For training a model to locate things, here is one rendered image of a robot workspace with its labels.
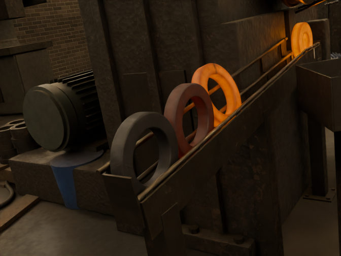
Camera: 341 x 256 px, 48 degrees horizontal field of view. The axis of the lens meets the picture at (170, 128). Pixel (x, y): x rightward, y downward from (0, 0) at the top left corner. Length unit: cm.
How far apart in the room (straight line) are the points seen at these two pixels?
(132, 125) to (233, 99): 46
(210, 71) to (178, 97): 23
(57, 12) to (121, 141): 789
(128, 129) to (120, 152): 5
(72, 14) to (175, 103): 803
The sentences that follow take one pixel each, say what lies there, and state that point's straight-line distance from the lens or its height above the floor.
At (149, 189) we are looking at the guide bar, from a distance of 75.
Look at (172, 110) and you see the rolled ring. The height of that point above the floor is 72.
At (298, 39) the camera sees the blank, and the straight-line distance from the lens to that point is 166.
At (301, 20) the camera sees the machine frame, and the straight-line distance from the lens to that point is 194.
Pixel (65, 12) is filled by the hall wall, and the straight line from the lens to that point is 871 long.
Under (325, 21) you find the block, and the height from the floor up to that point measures 79.
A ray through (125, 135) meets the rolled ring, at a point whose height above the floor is 72.
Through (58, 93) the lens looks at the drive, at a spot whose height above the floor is 63.
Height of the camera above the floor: 92
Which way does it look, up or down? 16 degrees down
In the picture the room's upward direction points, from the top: 10 degrees counter-clockwise
